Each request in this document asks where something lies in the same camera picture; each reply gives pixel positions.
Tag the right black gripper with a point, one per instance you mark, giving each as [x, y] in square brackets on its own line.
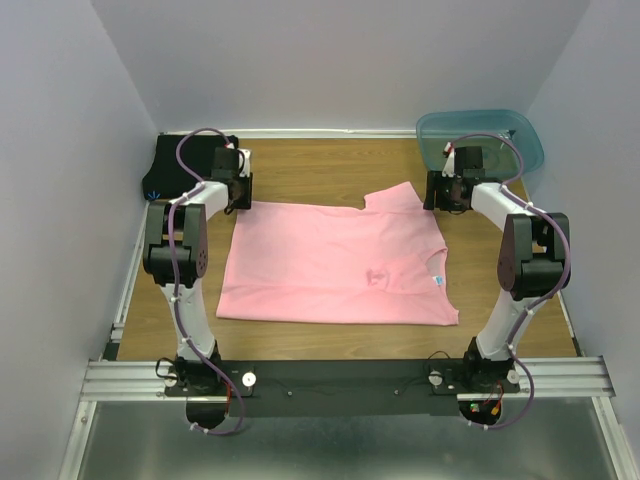
[445, 198]

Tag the pink t-shirt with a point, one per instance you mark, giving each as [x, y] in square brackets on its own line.
[381, 264]

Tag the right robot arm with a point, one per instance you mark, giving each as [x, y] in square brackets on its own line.
[533, 264]

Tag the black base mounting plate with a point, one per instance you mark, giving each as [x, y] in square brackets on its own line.
[262, 389]

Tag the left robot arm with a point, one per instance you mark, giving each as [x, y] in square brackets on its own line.
[176, 256]

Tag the folded black t-shirt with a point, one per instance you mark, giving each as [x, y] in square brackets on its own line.
[166, 179]

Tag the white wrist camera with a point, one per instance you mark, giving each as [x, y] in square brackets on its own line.
[448, 169]
[244, 159]

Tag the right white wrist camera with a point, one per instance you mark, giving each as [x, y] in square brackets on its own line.
[448, 169]

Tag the blue translucent plastic bin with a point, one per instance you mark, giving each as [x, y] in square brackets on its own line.
[487, 129]

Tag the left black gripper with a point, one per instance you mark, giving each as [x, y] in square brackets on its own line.
[242, 192]

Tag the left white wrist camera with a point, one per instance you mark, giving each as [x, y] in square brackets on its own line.
[244, 159]

